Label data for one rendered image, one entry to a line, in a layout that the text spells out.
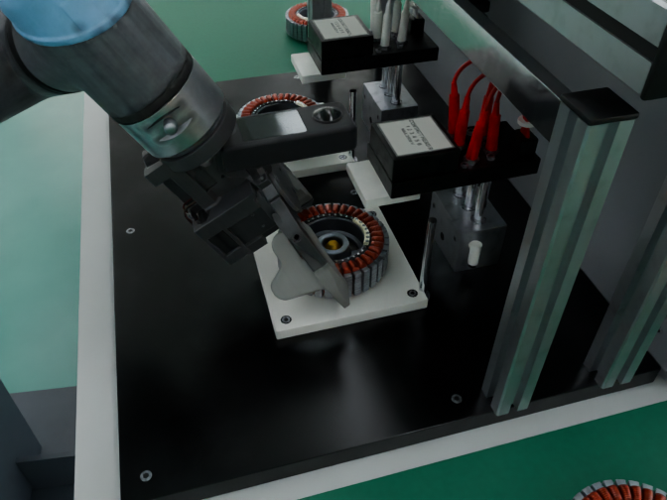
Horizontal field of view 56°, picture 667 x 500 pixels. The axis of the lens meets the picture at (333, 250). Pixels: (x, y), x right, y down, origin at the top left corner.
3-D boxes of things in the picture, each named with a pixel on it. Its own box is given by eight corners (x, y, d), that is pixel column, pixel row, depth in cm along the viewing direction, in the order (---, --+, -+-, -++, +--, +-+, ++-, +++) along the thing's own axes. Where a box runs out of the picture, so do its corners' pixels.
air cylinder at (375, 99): (378, 147, 82) (380, 109, 78) (361, 118, 87) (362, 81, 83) (415, 141, 83) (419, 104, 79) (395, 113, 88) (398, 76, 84)
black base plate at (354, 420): (126, 520, 48) (119, 506, 47) (111, 108, 93) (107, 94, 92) (653, 382, 57) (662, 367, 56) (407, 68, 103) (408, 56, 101)
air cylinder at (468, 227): (454, 273, 65) (461, 232, 61) (426, 227, 70) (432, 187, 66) (498, 264, 66) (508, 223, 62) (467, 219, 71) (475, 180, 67)
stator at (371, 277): (291, 312, 59) (289, 285, 57) (268, 236, 67) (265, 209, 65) (403, 289, 61) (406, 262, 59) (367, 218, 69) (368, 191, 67)
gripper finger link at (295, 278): (305, 330, 59) (249, 249, 57) (358, 298, 58) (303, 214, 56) (301, 342, 56) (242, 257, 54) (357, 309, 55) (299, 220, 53)
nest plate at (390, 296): (277, 340, 58) (276, 331, 57) (248, 237, 69) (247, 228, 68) (427, 308, 61) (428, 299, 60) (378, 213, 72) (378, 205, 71)
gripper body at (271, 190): (223, 218, 62) (138, 136, 53) (295, 171, 60) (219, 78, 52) (235, 271, 56) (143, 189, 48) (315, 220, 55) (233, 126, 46)
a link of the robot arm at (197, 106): (188, 37, 49) (200, 86, 43) (223, 79, 52) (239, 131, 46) (113, 91, 50) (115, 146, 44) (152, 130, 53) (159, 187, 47)
